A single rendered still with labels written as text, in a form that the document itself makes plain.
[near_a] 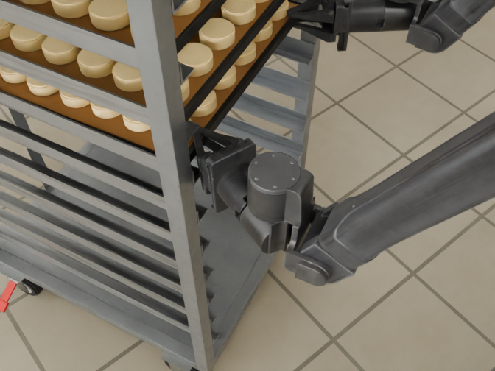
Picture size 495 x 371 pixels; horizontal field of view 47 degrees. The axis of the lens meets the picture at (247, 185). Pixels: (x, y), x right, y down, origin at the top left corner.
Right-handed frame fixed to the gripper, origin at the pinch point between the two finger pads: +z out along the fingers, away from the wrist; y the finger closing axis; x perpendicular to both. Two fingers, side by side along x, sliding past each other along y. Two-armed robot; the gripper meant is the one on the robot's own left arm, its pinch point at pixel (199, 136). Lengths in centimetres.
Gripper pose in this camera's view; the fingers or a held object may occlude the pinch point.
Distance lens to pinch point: 79.1
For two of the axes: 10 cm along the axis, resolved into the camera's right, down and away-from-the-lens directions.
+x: -8.4, 4.3, -3.2
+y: -0.2, -6.2, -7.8
